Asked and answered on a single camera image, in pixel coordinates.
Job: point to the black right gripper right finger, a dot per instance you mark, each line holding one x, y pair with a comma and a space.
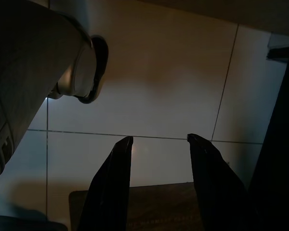
214, 187

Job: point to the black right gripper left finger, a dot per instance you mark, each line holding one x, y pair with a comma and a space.
108, 192

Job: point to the brown door mat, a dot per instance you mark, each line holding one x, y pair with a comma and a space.
159, 209

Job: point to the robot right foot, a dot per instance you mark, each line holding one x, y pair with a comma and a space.
86, 72

